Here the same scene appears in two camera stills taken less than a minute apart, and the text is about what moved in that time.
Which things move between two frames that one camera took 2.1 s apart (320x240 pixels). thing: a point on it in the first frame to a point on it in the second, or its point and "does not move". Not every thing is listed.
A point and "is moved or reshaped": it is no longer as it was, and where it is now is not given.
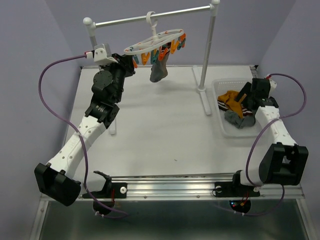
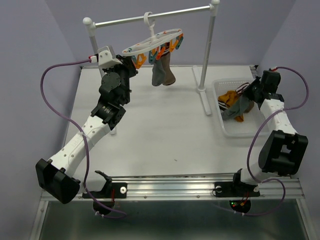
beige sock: [246, 112] is moved or reshaped
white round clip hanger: [156, 40] does not move
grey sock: [159, 70] is moved or reshaped
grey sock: [232, 117] is moved or reshaped
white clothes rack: [91, 26] does not move
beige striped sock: [168, 47] to [169, 78]
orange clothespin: [162, 55] is moved or reshaped
